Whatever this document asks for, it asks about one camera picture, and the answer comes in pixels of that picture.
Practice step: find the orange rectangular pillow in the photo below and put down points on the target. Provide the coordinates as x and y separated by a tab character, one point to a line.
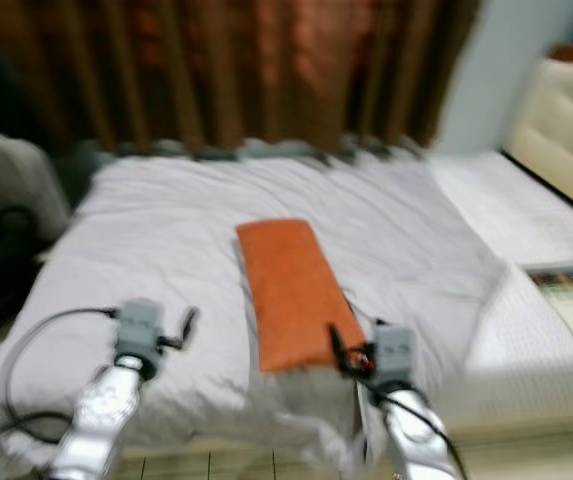
296	290

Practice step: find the white book with photo cover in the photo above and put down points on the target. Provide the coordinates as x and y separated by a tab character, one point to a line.
571	300

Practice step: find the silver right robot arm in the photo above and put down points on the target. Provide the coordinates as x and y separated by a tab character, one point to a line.
416	435

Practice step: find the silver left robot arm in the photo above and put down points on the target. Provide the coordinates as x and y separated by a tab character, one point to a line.
101	420

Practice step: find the light grey bed blanket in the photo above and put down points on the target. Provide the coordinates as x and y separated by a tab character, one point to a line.
156	250

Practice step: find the white quilted mattress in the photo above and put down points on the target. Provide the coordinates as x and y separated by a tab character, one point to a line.
526	380

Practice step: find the grey chair back cushion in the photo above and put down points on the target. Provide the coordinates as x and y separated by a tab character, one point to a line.
16	180

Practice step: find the brown pleated curtain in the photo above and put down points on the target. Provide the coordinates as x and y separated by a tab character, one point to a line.
226	65

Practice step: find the cream padded wooden headboard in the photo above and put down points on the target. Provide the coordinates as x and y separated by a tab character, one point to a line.
566	120

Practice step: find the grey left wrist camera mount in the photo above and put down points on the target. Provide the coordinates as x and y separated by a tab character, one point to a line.
140	330

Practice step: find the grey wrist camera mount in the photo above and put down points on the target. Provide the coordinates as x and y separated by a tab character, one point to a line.
140	330
394	355

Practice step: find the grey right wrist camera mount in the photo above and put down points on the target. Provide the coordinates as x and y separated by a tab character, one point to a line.
394	355

